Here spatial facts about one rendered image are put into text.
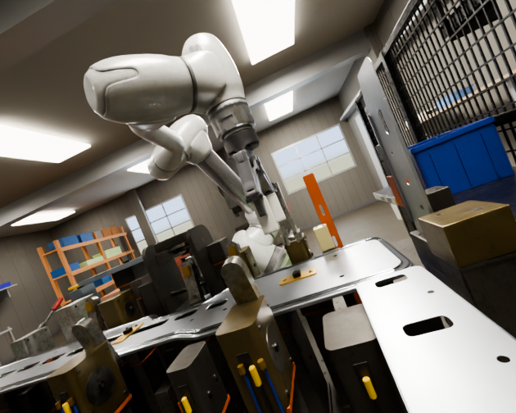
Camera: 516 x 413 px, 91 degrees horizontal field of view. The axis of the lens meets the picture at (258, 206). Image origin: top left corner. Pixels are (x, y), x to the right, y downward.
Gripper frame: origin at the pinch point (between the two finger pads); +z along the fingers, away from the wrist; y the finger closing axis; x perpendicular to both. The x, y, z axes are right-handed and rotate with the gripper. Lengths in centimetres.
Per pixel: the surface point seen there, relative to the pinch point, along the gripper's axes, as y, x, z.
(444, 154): -10.8, 39.3, 1.2
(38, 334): -17, -102, 8
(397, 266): 10.2, 17.7, 13.3
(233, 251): -14.4, -17.3, 4.8
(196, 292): -11.8, -31.7, 11.7
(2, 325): -395, -796, 25
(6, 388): 9, -78, 13
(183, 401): 21.3, -19.9, 18.4
